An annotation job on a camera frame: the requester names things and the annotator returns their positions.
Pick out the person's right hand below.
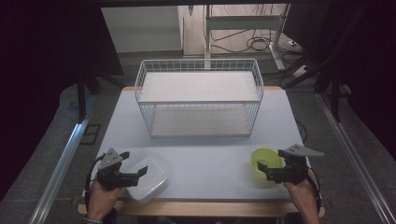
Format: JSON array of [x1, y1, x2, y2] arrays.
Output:
[[282, 169, 316, 204]]

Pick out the white power strip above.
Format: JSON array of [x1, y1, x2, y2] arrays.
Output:
[[291, 64, 310, 79]]

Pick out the white board panel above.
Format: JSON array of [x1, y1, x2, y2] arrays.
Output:
[[100, 5, 184, 54]]

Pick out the black floor frame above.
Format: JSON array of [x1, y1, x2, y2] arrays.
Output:
[[78, 123, 103, 146]]

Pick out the person's left hand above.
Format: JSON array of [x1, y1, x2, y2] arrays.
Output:
[[87, 179, 123, 222]]

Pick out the black floor cables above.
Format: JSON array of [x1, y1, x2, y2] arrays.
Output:
[[209, 28, 302, 54]]

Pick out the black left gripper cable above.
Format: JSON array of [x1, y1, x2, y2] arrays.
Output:
[[84, 153, 106, 213]]

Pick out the white wire basket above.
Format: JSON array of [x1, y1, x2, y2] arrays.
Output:
[[134, 58, 265, 138]]

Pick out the clear white-lidded food container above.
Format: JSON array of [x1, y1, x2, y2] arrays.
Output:
[[125, 156, 169, 203]]

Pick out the aluminium floor rail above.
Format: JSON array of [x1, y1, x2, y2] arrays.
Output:
[[28, 94, 96, 224], [315, 92, 396, 224]]

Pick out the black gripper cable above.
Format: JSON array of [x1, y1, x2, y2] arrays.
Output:
[[307, 167, 323, 216], [84, 153, 106, 213]]

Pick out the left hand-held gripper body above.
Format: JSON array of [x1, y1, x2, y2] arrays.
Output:
[[96, 147, 141, 191]]

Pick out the black metal stand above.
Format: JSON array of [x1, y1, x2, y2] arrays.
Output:
[[75, 69, 127, 124], [279, 46, 345, 123]]

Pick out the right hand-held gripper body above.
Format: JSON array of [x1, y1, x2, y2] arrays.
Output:
[[265, 143, 325, 185]]

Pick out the white metal desk frame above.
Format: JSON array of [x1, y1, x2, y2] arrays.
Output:
[[204, 3, 292, 72]]

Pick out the clear green-lidded food container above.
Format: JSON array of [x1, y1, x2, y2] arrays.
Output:
[[250, 147, 286, 189]]

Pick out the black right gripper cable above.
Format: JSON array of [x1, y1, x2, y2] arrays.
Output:
[[307, 167, 323, 216]]

